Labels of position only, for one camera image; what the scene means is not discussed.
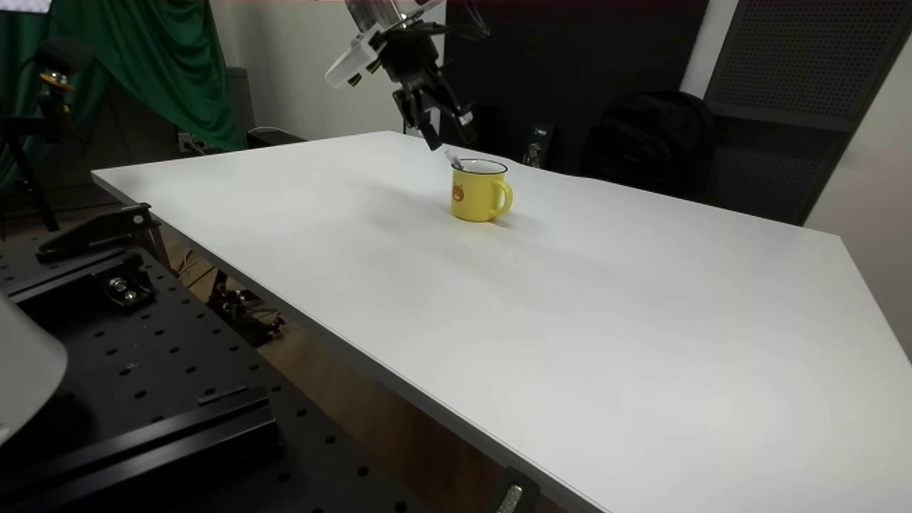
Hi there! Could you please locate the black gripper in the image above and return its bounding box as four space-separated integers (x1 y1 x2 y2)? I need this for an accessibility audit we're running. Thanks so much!
376 25 479 153

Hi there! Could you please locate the yellow glass cup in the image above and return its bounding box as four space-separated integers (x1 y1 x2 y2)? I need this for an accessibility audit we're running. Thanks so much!
447 153 516 224

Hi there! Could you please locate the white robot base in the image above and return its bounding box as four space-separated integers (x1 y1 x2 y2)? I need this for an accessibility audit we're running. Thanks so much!
0 294 71 451

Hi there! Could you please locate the dark bottle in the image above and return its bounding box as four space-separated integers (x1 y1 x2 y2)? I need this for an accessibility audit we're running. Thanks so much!
521 123 557 170

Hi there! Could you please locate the black backpack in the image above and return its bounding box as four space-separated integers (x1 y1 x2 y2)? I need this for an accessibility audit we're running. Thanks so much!
578 89 719 203

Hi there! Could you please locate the small black table clamp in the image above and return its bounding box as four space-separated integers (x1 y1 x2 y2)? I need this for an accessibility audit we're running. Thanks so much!
206 269 288 347

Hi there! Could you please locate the green curtain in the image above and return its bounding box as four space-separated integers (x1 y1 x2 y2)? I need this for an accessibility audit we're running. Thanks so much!
0 0 249 193

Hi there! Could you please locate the small black metal fitting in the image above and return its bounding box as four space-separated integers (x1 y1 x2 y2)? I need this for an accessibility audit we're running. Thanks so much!
101 270 161 313

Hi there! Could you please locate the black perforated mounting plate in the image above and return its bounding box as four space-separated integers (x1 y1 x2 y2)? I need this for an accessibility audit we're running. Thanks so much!
0 239 430 513

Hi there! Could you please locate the large black table clamp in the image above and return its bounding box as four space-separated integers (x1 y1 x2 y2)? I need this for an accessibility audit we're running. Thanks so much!
35 199 157 266

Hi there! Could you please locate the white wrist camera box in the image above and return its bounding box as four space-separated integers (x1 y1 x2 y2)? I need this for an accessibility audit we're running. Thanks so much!
323 25 395 91

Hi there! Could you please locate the black wall panel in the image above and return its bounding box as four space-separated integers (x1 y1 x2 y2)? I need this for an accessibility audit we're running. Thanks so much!
440 0 714 177

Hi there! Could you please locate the dark grey wall panel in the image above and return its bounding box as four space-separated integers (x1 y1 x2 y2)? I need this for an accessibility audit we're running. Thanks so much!
705 0 912 229

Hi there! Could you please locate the silver metal bracket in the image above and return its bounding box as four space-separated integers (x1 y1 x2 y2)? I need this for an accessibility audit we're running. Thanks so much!
494 478 530 513

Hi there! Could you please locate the black camera on tripod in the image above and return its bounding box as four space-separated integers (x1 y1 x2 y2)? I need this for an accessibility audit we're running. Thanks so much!
0 35 98 237

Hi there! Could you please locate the black metal rail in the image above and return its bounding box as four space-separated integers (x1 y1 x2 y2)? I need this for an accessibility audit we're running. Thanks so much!
0 381 285 513

